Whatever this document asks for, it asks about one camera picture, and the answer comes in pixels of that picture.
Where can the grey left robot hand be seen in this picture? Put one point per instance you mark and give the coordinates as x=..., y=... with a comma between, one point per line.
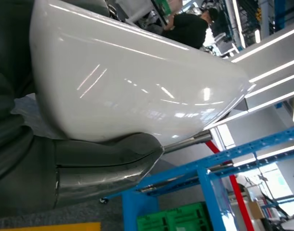
x=101, y=165

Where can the blue metal shelf rack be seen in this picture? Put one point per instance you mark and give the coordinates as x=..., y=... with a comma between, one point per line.
x=208, y=191

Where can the black caster wheel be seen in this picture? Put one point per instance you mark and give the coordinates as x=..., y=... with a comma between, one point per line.
x=103, y=201

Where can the yellow floor tape strip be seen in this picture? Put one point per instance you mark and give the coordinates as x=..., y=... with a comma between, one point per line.
x=53, y=227

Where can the clear plastic film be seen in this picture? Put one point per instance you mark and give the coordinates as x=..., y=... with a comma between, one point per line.
x=29, y=118

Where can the green plastic crate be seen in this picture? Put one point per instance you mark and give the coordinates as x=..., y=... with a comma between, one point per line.
x=175, y=220

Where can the chrome steel rod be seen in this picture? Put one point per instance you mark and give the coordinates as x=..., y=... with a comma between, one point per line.
x=185, y=143

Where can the person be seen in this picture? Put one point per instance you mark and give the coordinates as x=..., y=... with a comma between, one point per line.
x=187, y=30

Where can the small cardboard box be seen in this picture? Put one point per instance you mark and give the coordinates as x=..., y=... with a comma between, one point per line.
x=255, y=210

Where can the red metal post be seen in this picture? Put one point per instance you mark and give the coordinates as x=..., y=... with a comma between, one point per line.
x=238, y=197

